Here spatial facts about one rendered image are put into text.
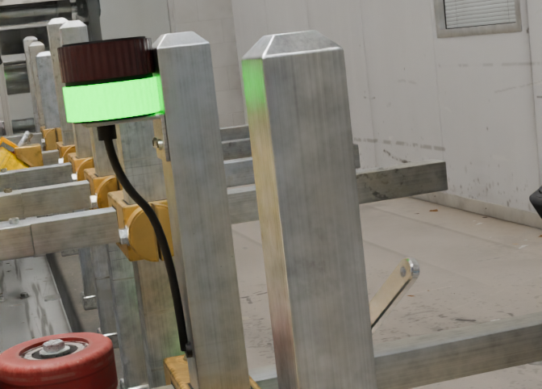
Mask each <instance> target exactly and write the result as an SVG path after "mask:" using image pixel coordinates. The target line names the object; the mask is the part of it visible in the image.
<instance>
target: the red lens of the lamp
mask: <svg viewBox="0 0 542 389"><path fill-rule="evenodd" d="M57 52H58V58H59V64H60V75H61V81H62V83H66V82H83V81H91V80H98V79H106V78H113V77H126V76H132V75H139V74H146V73H155V72H156V70H155V65H154V58H153V51H152V39H151V38H143V39H134V40H120V41H111V42H104V43H96V44H83V45H76V46H69V47H63V48H58V49H57Z"/></svg>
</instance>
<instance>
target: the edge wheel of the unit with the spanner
mask: <svg viewBox="0 0 542 389"><path fill-rule="evenodd" d="M117 386H118V377H117V371H116V365H115V354H114V348H113V343H112V341H111V339H110V338H108V337H106V336H104V335H102V334H99V333H62V334H56V335H51V336H46V337H40V338H36V339H33V340H30V341H25V342H23V343H20V344H18V345H15V346H13V347H10V348H9V349H7V350H5V351H4V352H3V353H1V354H0V389H117Z"/></svg>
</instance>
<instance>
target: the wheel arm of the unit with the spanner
mask: <svg viewBox="0 0 542 389"><path fill-rule="evenodd" d="M373 353H374V361H375V370H376V378H377V389H410V388H413V387H421V386H425V385H428V384H433V383H440V382H443V381H448V380H452V379H458V378H463V377H467V376H470V375H475V374H482V373H485V372H490V371H494V370H501V369H505V368H509V367H513V366H520V365H524V364H528V363H532V362H539V361H542V312H535V313H531V314H527V315H522V316H515V317H511V318H506V319H502V320H495V321H490V322H485V323H481V324H474V325H470V326H465V327H461V328H454V329H449V330H445V331H441V332H437V333H429V334H424V335H420V336H416V337H408V338H404V339H400V340H396V341H388V342H384V343H380V344H375V345H373ZM248 373H249V375H250V376H251V377H252V379H253V380H254V381H255V382H256V383H257V384H258V386H259V387H260V388H261V389H278V382H277V368H276V364H273V365H269V366H261V367H257V368H252V369H248Z"/></svg>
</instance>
